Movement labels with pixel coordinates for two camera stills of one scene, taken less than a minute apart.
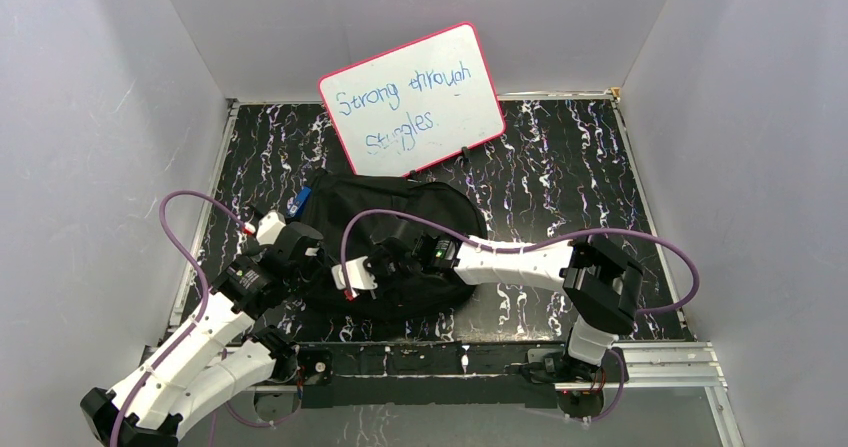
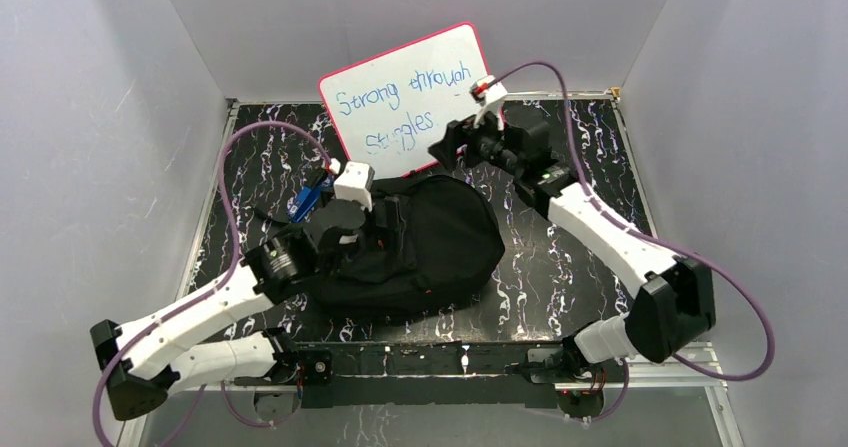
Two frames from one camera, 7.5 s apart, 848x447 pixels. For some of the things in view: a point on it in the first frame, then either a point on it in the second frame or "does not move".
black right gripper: x=373 y=260 -> x=446 y=150
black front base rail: x=421 y=375 does not move
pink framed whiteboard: x=413 y=107 does not move
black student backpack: x=345 y=209 does not move
